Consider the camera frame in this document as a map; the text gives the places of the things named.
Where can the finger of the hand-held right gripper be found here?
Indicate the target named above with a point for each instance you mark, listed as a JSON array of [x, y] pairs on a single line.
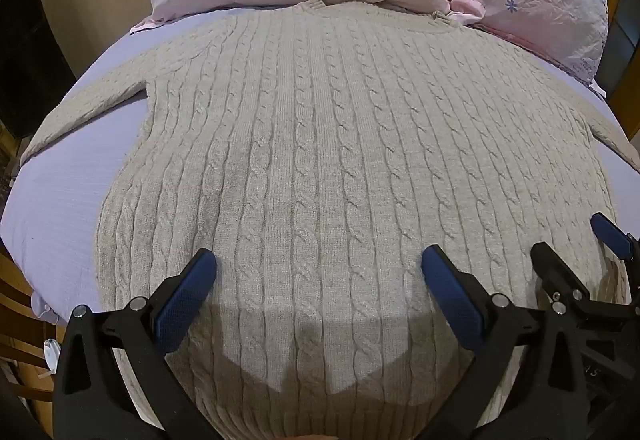
[[555, 272], [611, 235]]

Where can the lavender bed sheet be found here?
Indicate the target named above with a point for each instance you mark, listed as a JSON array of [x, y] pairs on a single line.
[[75, 169]]

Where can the wooden chair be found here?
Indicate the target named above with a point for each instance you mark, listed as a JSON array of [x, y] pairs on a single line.
[[22, 320]]

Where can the dark cabinet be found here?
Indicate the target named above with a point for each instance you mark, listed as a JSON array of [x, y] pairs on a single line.
[[35, 54]]

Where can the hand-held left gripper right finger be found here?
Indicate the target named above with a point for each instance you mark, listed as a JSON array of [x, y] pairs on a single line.
[[450, 300]]

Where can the small white object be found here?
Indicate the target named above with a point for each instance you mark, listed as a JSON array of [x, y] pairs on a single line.
[[50, 355]]

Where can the wooden bed frame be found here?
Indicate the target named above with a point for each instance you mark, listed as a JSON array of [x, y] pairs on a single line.
[[622, 44]]

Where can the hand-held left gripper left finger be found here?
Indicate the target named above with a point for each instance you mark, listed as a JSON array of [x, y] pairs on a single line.
[[186, 297]]

